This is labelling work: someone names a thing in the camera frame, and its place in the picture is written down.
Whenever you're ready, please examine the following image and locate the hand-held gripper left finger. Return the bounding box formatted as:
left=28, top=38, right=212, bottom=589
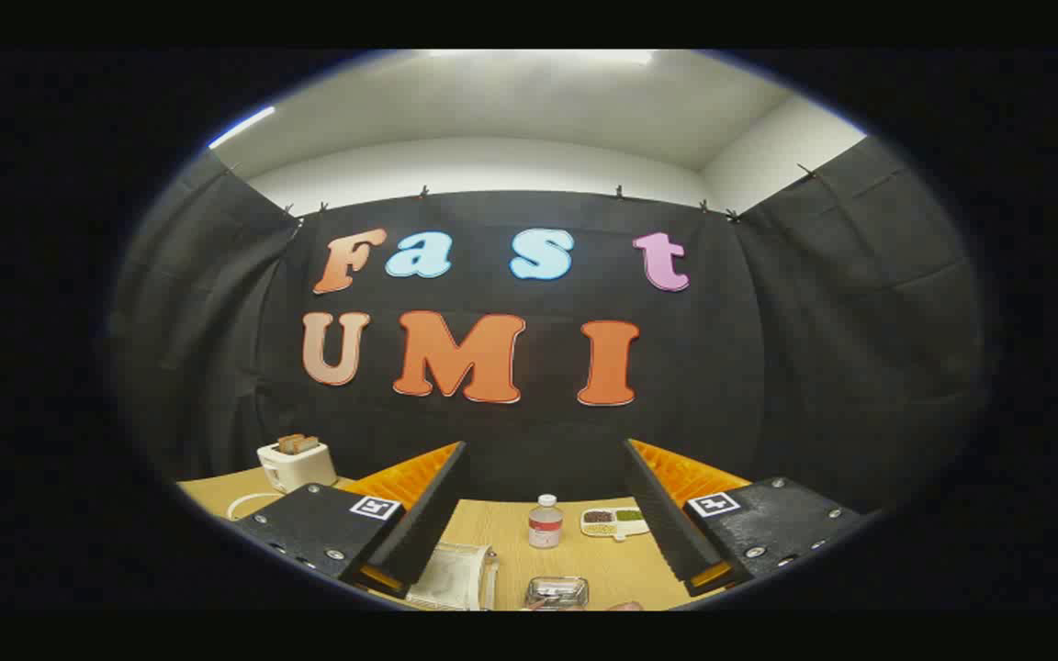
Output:
left=231, top=441, right=470, bottom=598

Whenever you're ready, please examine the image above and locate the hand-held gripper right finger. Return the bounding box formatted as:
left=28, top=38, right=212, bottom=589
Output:
left=623, top=439, right=865, bottom=598

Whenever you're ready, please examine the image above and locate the white wire dish rack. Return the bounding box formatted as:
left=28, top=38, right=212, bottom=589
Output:
left=228, top=493, right=500, bottom=611

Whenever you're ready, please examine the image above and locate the metal wire basket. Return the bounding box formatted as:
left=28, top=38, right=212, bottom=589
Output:
left=525, top=577, right=591, bottom=611

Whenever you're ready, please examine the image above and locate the white divided bean tray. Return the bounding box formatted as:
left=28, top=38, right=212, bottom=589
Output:
left=580, top=508, right=651, bottom=542

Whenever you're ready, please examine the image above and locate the clear bottle with red label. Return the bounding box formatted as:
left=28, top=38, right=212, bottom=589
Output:
left=528, top=494, right=564, bottom=550

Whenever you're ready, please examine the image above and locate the white toaster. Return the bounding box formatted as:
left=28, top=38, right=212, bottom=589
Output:
left=257, top=439, right=338, bottom=495

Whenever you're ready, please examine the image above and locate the ceiling light strip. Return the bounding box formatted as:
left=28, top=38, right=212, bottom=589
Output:
left=428, top=50, right=654, bottom=65
left=208, top=106, right=277, bottom=150

